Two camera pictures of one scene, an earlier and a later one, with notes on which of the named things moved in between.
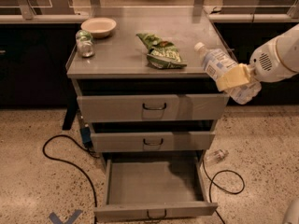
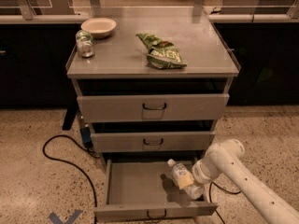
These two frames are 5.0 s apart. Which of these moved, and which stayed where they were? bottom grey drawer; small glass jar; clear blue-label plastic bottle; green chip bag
Moved: clear blue-label plastic bottle
Stayed: bottom grey drawer; green chip bag; small glass jar
